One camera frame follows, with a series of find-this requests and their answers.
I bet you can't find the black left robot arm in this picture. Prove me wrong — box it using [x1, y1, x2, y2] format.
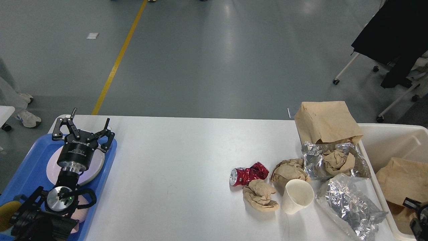
[1, 111, 117, 241]

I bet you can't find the person in grey trousers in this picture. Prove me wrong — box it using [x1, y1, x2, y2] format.
[0, 58, 42, 128]

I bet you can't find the pink plate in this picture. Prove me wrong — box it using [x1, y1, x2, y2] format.
[46, 147, 105, 186]

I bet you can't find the crumpled brown paper ball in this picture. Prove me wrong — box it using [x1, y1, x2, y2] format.
[270, 159, 311, 190]

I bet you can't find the white side table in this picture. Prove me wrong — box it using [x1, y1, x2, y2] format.
[0, 105, 15, 132]

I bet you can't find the blue plastic tray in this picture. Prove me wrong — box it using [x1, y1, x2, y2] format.
[0, 134, 117, 241]

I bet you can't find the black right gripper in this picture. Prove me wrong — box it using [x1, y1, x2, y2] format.
[403, 197, 428, 241]

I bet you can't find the crumpled paper in foil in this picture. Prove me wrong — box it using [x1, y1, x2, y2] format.
[322, 149, 355, 176]

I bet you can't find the teal and yellow mug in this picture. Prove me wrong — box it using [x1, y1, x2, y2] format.
[0, 195, 23, 232]

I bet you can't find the crushed red soda can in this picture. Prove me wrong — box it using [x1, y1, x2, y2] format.
[229, 162, 269, 186]

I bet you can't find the foil wrapper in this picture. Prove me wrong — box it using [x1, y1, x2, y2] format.
[315, 174, 388, 241]
[302, 142, 371, 180]

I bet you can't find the large brown paper bag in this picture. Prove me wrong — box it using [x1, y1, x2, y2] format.
[376, 157, 428, 235]

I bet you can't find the beige plastic bin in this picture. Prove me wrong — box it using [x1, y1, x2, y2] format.
[358, 124, 428, 241]

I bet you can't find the white paper cup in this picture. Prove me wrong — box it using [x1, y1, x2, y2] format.
[281, 179, 315, 215]

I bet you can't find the crumpled tan napkin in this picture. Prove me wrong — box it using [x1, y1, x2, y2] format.
[242, 179, 280, 212]

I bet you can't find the pink mug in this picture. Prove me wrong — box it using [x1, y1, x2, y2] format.
[71, 195, 89, 234]

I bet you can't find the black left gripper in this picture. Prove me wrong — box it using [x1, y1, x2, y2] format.
[51, 108, 115, 175]

